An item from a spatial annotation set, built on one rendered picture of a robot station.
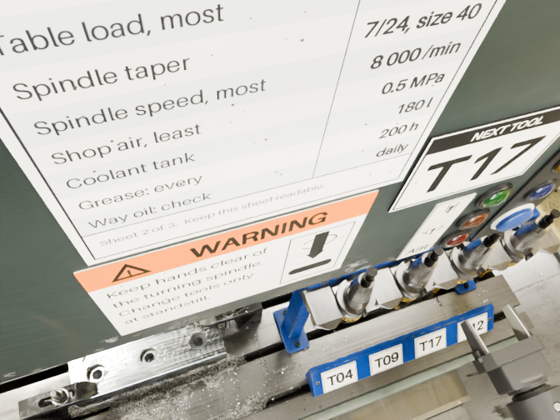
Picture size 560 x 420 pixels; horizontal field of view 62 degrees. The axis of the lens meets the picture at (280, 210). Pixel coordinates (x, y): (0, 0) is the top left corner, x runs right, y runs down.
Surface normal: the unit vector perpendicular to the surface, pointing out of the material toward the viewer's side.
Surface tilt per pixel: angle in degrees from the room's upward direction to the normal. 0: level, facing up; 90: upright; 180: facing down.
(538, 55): 90
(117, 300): 90
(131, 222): 90
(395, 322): 0
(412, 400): 7
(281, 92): 90
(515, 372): 0
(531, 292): 24
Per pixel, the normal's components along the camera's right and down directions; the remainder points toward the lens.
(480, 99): 0.33, 0.83
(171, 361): 0.09, -0.50
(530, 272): -0.29, -0.35
